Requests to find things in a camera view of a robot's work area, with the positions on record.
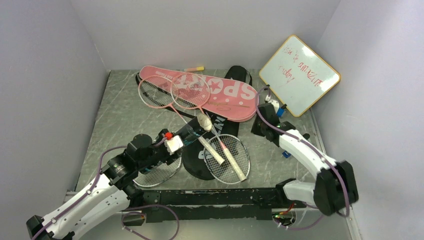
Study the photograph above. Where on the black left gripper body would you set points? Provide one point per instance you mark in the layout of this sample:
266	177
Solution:
158	151

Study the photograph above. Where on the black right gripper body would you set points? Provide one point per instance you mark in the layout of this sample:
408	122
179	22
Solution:
258	127

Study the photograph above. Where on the black shuttlecock tube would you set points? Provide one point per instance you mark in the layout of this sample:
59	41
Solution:
189	133

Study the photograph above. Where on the white shuttlecock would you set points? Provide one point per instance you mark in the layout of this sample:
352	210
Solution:
204	122

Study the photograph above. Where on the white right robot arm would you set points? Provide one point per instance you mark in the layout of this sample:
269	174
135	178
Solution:
334	188

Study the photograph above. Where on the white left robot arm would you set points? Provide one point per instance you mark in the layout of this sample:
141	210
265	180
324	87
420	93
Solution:
112	190

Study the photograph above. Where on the white racket left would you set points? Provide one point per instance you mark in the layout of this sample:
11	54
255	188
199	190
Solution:
158	175

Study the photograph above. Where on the white racket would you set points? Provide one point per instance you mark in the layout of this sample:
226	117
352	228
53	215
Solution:
158	175
227	158

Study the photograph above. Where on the black racket bag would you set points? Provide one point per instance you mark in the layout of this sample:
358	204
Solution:
192	158

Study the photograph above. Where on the pink racket bag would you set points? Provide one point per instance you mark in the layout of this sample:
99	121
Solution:
232	97

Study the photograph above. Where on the pink racket left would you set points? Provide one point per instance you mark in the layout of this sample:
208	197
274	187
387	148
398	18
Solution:
155	92

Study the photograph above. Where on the pink racket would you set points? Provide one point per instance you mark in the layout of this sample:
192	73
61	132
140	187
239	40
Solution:
190	91
155	92

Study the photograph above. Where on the white racket right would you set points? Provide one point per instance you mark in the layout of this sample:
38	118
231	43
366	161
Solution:
227	158

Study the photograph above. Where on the pink racket right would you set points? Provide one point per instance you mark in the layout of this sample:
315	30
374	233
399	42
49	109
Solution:
190	91

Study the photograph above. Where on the yellow pink marker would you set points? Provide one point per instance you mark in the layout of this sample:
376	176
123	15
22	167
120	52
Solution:
194	69

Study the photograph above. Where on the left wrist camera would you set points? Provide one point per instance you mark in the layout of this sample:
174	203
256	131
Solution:
173	143

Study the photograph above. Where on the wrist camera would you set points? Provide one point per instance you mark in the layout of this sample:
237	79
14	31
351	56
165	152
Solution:
173	143
274	103

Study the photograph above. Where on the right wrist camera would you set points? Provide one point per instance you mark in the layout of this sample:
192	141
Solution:
274	103

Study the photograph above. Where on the whiteboard with yellow frame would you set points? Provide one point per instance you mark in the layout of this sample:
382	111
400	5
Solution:
298	76

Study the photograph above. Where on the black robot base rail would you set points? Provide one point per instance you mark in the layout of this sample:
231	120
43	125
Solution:
238	203

